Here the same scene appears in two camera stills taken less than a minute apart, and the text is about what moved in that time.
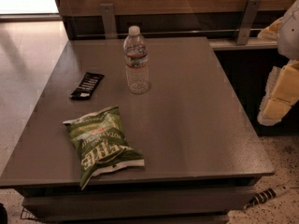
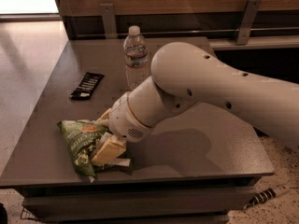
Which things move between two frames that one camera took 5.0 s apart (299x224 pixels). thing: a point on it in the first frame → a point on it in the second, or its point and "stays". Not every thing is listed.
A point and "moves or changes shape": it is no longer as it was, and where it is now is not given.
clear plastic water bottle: (136, 62) stays
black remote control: (86, 86) stays
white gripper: (290, 32) → (125, 119)
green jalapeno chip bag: (102, 145) moves or changes shape
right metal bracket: (249, 20) stays
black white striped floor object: (264, 196) stays
